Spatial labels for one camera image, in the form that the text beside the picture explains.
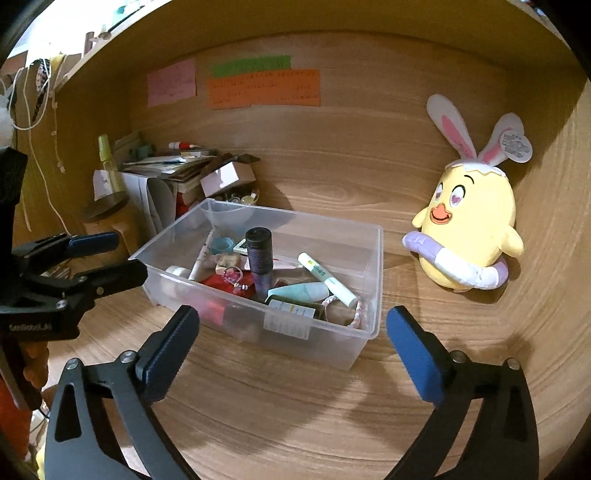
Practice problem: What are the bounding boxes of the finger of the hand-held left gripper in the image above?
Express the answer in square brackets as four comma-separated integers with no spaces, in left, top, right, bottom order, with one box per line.
[11,232,120,280]
[28,261,148,306]

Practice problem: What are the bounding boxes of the braided pastel bracelet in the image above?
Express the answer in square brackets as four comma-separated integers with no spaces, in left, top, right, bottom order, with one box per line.
[321,295,368,329]

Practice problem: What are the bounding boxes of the person's left hand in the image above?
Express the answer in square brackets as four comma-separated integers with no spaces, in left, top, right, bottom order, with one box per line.
[21,342,51,374]

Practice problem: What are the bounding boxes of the pale green tube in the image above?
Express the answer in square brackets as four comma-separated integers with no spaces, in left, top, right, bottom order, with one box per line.
[268,282,331,301]

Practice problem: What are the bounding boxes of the pink sticky note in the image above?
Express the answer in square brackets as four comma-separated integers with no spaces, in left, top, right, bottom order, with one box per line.
[147,58,198,108]

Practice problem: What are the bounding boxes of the white paper tag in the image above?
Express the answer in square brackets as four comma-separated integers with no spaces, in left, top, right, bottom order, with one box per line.
[93,170,115,201]

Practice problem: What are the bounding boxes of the clear plastic bowl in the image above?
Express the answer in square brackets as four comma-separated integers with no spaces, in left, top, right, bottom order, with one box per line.
[203,200,254,232]

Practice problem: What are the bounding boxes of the red packet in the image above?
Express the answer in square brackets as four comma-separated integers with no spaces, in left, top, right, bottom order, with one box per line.
[198,272,257,324]

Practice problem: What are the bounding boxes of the white cable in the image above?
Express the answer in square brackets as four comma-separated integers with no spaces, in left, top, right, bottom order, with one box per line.
[11,60,75,241]

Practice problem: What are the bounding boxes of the clear plastic storage box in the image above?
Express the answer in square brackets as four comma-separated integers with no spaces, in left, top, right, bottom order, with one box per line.
[128,198,384,371]

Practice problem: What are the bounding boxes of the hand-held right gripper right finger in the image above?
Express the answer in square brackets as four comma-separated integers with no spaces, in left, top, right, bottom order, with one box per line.
[385,305,540,480]

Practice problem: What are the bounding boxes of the white tube with green print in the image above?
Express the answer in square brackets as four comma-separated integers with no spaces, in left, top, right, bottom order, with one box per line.
[297,251,360,309]

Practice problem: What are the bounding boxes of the small pink charm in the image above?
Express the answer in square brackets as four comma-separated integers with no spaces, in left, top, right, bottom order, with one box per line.
[222,267,254,294]

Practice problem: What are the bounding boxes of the green sticky note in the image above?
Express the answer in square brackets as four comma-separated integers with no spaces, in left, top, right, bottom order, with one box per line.
[209,55,291,78]

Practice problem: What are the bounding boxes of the orange sticky note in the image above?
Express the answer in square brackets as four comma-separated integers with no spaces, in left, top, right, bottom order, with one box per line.
[206,69,321,110]

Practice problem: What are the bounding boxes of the yellow chick plush toy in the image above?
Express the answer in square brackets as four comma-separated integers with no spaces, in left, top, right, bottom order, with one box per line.
[402,93,534,294]

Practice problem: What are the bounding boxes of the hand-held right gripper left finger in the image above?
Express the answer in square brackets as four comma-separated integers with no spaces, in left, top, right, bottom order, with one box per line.
[44,305,201,480]

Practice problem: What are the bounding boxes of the stack of papers and books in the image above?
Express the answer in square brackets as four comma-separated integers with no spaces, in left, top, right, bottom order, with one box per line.
[117,131,218,195]

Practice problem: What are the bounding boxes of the white pen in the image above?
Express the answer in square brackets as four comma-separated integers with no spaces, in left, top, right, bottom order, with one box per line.
[188,231,217,281]

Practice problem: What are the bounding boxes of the green spray bottle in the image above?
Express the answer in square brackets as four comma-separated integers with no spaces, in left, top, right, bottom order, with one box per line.
[96,134,125,195]

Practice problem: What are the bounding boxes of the folded white paper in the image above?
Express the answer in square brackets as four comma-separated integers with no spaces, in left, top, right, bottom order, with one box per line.
[121,171,178,236]

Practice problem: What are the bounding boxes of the brown lidded mug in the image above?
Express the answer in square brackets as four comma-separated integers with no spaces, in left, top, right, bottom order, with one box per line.
[81,191,139,266]

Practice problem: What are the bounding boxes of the dark purple cosmetic tube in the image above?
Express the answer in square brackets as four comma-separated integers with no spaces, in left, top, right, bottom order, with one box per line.
[245,227,275,303]

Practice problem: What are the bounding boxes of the cluster of glass trinkets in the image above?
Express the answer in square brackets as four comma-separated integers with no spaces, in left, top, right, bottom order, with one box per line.
[219,189,260,206]

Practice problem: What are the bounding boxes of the dark green bottle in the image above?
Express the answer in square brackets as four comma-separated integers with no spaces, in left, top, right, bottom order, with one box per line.
[264,298,324,341]

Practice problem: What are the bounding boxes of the small white cardboard box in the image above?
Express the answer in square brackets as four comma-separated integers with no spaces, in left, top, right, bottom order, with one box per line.
[199,154,260,199]

